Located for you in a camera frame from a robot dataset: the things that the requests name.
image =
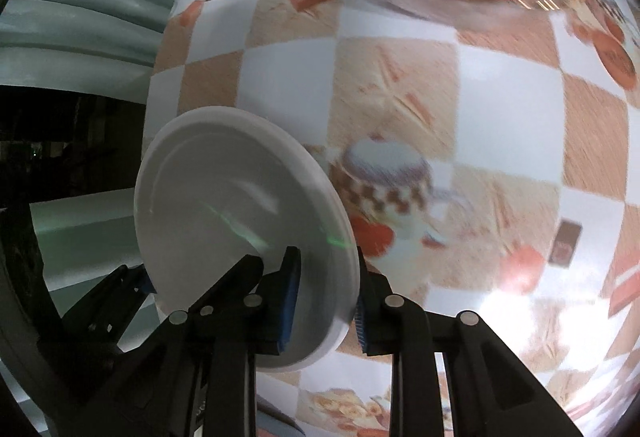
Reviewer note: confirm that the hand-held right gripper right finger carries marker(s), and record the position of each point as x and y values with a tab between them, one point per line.
361	322

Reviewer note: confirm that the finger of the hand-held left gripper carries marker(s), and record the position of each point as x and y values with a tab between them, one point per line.
120	289

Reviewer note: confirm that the white plate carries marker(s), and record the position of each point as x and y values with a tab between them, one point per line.
210	197

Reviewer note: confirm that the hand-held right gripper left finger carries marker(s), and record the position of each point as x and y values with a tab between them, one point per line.
289	307

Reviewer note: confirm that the checkered printed tablecloth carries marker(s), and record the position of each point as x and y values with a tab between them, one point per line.
500	92

